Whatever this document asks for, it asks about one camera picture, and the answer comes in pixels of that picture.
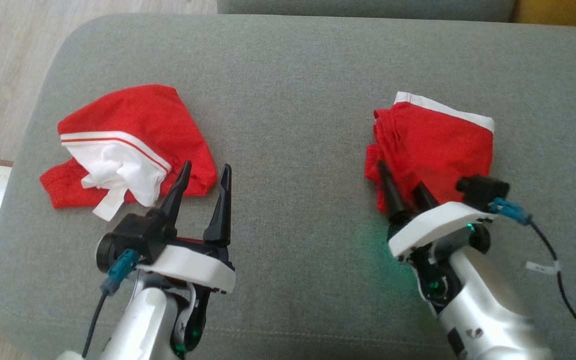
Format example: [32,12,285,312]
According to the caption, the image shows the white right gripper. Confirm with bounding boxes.
[377,160,495,262]

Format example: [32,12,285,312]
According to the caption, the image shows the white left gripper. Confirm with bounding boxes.
[137,160,237,296]

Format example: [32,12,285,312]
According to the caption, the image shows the red basketball shorts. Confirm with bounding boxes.
[364,91,496,215]

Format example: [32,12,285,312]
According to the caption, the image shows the red white basketball jersey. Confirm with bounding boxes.
[39,84,218,222]

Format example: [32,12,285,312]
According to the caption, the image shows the grey sofa seat cushion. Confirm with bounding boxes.
[0,13,576,360]

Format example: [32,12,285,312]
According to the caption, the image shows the grey sofa back cushion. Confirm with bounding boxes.
[216,0,518,23]

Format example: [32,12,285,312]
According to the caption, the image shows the yellow object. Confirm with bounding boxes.
[511,0,576,28]

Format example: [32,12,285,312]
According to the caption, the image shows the black left cable teal plug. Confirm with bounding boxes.
[81,248,141,359]

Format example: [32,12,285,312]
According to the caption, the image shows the black cable teal plug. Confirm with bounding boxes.
[488,197,576,360]
[81,248,141,359]

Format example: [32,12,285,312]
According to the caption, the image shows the black right cable teal plug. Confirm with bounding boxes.
[488,197,576,360]

